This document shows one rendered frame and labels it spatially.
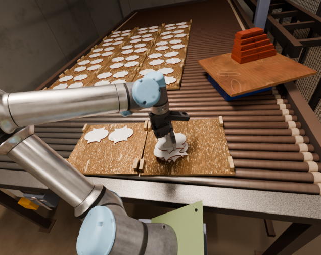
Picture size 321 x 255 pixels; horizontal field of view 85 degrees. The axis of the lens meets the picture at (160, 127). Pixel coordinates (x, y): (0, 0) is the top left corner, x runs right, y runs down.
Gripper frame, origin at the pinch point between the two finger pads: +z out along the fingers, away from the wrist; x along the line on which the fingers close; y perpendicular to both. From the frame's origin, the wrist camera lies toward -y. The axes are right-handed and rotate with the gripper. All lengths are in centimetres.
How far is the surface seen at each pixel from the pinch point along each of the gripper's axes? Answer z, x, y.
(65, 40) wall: 29, -428, 97
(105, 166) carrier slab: 4.8, -4.2, 33.9
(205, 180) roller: 6.6, 21.5, -6.3
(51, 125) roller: 7, -60, 69
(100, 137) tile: 3.9, -25.7, 34.8
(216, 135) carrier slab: 4.9, 2.8, -22.9
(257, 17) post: -5, -114, -143
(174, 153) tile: 0.7, 6.9, 1.3
